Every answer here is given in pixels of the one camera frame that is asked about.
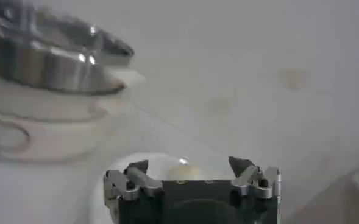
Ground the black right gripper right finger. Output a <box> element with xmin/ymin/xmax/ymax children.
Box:
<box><xmin>228</xmin><ymin>156</ymin><xmax>281</xmax><ymax>200</ymax></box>

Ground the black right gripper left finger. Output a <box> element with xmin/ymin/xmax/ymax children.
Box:
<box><xmin>103</xmin><ymin>159</ymin><xmax>164</xmax><ymax>201</ymax></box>

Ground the round glass lid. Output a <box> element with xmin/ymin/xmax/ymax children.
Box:
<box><xmin>29</xmin><ymin>7</ymin><xmax>135</xmax><ymax>63</ymax></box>

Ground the white round plate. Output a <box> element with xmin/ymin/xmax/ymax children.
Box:
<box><xmin>89</xmin><ymin>151</ymin><xmax>241</xmax><ymax>224</ymax></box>

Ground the white electric cooker base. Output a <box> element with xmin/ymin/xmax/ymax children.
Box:
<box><xmin>0</xmin><ymin>67</ymin><xmax>146</xmax><ymax>164</ymax></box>

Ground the steel steamer basket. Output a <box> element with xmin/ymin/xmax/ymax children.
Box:
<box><xmin>0</xmin><ymin>5</ymin><xmax>128</xmax><ymax>96</ymax></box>

